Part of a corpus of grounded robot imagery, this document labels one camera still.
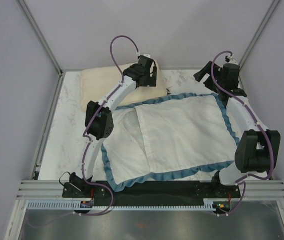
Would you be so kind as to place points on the left aluminium frame post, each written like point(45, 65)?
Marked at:
point(36, 29)

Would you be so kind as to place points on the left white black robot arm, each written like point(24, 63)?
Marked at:
point(99, 120)

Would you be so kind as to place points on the right aluminium frame post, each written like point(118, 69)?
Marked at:
point(259, 31)

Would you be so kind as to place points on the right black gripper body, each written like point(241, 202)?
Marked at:
point(217, 73)

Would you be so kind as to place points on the cream white pillow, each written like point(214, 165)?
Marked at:
point(95, 83)

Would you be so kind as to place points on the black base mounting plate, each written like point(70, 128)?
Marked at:
point(156, 189)

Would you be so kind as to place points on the aluminium frame post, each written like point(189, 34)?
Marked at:
point(259, 31)
point(36, 29)

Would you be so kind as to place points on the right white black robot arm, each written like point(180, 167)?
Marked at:
point(257, 150)

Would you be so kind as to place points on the blue frilled white pillowcase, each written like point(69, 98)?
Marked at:
point(168, 138)

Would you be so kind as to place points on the white slotted cable duct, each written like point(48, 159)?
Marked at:
point(123, 204)

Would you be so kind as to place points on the aluminium front frame rail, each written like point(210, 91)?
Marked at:
point(269, 190)

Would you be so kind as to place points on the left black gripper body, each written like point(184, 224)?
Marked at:
point(150, 81)

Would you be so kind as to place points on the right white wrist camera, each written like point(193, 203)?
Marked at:
point(230, 59)

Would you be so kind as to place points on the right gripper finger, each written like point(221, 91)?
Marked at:
point(209, 84)
point(205, 70)

